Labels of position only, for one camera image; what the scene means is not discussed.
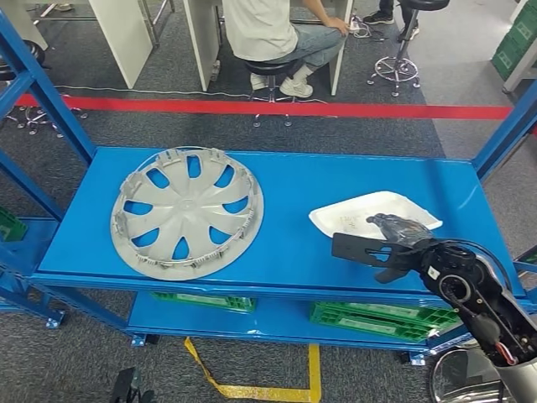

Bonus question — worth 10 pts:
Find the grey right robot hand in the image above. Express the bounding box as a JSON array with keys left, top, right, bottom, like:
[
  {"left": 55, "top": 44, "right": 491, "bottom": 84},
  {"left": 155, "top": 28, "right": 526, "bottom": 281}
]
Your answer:
[{"left": 365, "top": 212, "right": 435, "bottom": 285}]

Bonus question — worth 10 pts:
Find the white plastic car part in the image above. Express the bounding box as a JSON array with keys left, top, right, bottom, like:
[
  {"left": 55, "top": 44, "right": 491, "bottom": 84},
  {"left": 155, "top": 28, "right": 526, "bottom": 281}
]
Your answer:
[{"left": 308, "top": 191, "right": 444, "bottom": 241}]

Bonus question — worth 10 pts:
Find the blue metal shelf rack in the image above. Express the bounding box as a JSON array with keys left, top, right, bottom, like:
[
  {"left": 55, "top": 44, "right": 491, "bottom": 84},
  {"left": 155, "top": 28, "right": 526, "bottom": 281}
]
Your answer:
[
  {"left": 0, "top": 8, "right": 537, "bottom": 369},
  {"left": 0, "top": 149, "right": 66, "bottom": 329}
]

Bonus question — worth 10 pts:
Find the green plastic crate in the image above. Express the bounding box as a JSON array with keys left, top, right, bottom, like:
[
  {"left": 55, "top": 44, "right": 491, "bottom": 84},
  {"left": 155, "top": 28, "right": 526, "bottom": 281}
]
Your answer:
[
  {"left": 0, "top": 207, "right": 28, "bottom": 243},
  {"left": 151, "top": 291, "right": 256, "bottom": 314},
  {"left": 309, "top": 301, "right": 460, "bottom": 343},
  {"left": 491, "top": 0, "right": 537, "bottom": 83}
]

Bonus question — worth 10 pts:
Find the chrome round base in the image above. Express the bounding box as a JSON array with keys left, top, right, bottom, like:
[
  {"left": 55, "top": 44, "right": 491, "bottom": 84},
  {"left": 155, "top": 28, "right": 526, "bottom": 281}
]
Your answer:
[{"left": 428, "top": 347, "right": 511, "bottom": 403}]

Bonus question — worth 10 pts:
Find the yellow floor tape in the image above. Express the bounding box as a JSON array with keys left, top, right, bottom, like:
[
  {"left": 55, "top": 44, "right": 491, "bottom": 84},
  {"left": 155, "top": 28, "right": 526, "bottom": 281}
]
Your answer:
[{"left": 184, "top": 337, "right": 322, "bottom": 403}]

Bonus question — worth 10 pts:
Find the black round stool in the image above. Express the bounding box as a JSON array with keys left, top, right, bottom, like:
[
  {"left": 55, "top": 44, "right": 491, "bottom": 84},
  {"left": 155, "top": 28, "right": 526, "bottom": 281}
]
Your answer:
[
  {"left": 367, "top": 0, "right": 450, "bottom": 99},
  {"left": 244, "top": 58, "right": 299, "bottom": 129},
  {"left": 0, "top": 39, "right": 89, "bottom": 139}
]

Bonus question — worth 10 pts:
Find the white power strip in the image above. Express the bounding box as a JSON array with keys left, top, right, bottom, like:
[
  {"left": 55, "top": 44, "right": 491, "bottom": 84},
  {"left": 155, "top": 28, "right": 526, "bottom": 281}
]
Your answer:
[{"left": 349, "top": 15, "right": 387, "bottom": 41}]

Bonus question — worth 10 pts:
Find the person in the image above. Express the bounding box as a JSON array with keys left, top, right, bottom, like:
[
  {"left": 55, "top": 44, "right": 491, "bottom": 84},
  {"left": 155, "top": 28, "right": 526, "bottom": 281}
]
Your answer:
[
  {"left": 362, "top": 0, "right": 421, "bottom": 43},
  {"left": 221, "top": 0, "right": 351, "bottom": 100}
]

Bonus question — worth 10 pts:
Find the white table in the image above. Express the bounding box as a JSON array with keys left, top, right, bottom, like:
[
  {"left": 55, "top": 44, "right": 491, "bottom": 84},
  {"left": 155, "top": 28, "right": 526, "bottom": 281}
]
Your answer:
[{"left": 501, "top": 39, "right": 537, "bottom": 96}]

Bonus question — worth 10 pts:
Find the silver wheel hubcap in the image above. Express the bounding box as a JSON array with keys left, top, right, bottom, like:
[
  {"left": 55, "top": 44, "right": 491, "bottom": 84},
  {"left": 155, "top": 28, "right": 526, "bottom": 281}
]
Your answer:
[{"left": 109, "top": 146, "right": 265, "bottom": 282}]

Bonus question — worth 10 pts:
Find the white desk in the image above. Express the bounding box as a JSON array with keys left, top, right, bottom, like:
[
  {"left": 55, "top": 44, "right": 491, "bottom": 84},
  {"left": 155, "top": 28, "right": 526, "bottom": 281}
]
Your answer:
[
  {"left": 88, "top": 0, "right": 177, "bottom": 90},
  {"left": 0, "top": 0, "right": 49, "bottom": 51},
  {"left": 183, "top": 0, "right": 355, "bottom": 97}
]

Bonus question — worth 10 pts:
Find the red barrier tape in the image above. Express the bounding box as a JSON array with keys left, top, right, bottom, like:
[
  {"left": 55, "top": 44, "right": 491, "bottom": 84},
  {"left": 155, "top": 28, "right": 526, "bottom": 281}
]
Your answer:
[{"left": 16, "top": 93, "right": 537, "bottom": 138}]

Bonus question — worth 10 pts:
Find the white floor cable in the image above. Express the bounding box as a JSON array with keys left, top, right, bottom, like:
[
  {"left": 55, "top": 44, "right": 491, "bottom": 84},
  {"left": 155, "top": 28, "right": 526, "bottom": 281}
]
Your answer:
[{"left": 54, "top": 84, "right": 336, "bottom": 119}]

